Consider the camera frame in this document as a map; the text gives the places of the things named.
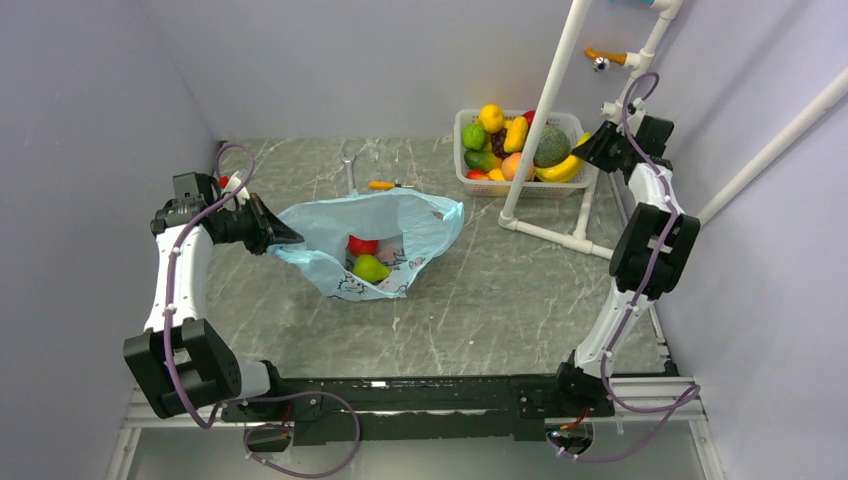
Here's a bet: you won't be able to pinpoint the aluminium frame rail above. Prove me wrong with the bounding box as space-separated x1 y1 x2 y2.
123 376 708 431

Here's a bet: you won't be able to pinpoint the green lime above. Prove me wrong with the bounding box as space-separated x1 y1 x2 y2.
460 123 488 151

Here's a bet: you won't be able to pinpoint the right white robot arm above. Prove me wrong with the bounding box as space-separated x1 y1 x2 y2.
550 116 701 415

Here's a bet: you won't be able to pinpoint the white pvc pipe frame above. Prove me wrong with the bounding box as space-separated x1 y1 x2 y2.
498 0 848 261

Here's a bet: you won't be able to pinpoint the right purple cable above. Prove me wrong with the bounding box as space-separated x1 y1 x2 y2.
547 71 702 464

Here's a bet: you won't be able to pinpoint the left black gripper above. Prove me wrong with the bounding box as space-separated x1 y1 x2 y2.
215 193 304 256

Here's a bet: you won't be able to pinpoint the red fruit at back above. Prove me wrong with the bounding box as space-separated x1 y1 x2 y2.
522 110 536 127

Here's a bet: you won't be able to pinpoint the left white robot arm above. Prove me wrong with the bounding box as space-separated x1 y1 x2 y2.
123 171 303 420

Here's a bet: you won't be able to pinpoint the silver wrench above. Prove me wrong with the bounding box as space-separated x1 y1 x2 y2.
341 153 357 195

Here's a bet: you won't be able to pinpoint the purple cable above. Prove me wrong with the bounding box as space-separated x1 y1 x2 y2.
547 71 702 464
161 141 362 480

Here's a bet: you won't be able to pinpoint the white plastic fruit basket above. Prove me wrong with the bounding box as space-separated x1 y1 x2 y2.
453 106 598 199

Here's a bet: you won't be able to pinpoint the orange handled screwdriver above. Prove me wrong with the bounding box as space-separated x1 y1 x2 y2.
368 181 413 191

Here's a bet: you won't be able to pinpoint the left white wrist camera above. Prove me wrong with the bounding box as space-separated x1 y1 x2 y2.
218 171 250 210

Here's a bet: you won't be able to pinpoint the orange faucet tap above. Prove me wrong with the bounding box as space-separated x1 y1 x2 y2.
584 47 628 73

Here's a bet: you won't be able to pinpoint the yellow mango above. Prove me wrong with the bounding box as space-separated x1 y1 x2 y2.
503 116 529 154

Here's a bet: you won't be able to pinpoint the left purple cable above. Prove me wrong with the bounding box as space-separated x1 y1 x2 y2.
161 141 362 480

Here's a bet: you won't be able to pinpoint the light blue plastic bag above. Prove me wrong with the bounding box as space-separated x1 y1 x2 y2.
268 189 464 301

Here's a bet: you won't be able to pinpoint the green orange mango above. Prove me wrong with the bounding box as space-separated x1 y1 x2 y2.
463 150 502 173

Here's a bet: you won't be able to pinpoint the yellow lemon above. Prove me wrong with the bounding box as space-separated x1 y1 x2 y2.
477 104 505 134

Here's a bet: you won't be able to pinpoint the dark purple grapes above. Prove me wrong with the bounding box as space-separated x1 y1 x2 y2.
490 128 510 159

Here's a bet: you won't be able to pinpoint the peach fruit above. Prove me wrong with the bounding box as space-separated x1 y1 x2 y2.
501 152 536 181

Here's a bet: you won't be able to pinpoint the small yellow fruit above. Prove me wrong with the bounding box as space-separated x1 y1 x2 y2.
487 168 506 182

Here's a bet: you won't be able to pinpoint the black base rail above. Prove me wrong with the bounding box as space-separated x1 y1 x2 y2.
222 374 615 446

